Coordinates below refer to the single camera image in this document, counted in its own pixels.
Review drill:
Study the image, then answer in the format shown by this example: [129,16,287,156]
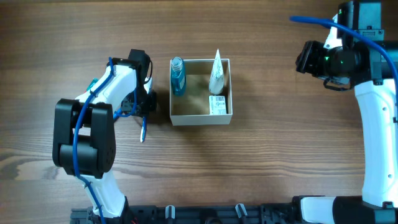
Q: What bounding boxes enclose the blue white toothbrush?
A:
[140,116,147,142]

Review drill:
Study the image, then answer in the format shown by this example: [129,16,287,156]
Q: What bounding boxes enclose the blue Listerine mouthwash bottle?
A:
[170,57,186,96]

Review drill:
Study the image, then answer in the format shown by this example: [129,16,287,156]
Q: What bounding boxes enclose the green white soap box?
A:
[209,95,227,115]

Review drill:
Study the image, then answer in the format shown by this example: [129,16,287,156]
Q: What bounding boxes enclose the white Pantene tube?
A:
[209,50,224,95]

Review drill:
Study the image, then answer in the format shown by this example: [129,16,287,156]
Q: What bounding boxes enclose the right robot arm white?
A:
[291,1,397,223]

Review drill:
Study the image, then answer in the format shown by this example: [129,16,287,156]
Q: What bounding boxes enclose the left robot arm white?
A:
[52,49,157,223]

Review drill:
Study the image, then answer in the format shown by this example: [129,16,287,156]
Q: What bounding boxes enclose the Colgate toothpaste tube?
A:
[86,78,98,91]

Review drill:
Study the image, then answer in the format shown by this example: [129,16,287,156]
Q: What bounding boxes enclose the white cardboard box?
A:
[169,58,233,126]

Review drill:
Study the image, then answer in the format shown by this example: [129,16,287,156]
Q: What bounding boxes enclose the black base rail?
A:
[70,203,299,224]

